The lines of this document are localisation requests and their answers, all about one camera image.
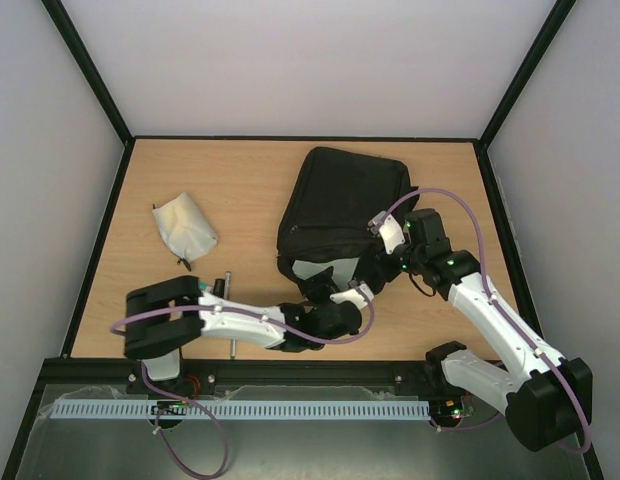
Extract grey Great Gatsby book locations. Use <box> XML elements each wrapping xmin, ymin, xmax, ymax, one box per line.
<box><xmin>292</xmin><ymin>257</ymin><xmax>359</xmax><ymax>291</ymax></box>

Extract black student backpack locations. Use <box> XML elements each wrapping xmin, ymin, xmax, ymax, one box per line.
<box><xmin>276</xmin><ymin>147</ymin><xmax>416</xmax><ymax>292</ymax></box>

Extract white fabric pouch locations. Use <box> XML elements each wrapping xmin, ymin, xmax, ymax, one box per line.
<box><xmin>152</xmin><ymin>192</ymin><xmax>218</xmax><ymax>271</ymax></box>

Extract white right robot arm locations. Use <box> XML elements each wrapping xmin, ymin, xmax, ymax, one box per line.
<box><xmin>368</xmin><ymin>208</ymin><xmax>593</xmax><ymax>452</ymax></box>

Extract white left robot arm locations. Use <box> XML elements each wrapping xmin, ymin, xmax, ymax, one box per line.
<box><xmin>110</xmin><ymin>275</ymin><xmax>374</xmax><ymax>382</ymax></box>

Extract pink black highlighter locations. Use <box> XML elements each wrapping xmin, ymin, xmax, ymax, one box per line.
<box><xmin>212</xmin><ymin>278</ymin><xmax>225</xmax><ymax>298</ymax></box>

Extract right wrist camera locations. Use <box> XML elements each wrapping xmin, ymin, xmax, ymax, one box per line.
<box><xmin>368</xmin><ymin>211</ymin><xmax>405</xmax><ymax>255</ymax></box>

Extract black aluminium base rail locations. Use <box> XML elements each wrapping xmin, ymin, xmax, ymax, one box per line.
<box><xmin>37</xmin><ymin>358</ymin><xmax>444</xmax><ymax>397</ymax></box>

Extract light blue cable duct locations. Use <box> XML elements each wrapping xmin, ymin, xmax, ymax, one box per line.
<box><xmin>50</xmin><ymin>399</ymin><xmax>430</xmax><ymax>421</ymax></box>

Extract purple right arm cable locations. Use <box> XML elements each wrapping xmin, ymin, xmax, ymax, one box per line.
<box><xmin>384</xmin><ymin>188</ymin><xmax>593</xmax><ymax>454</ymax></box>

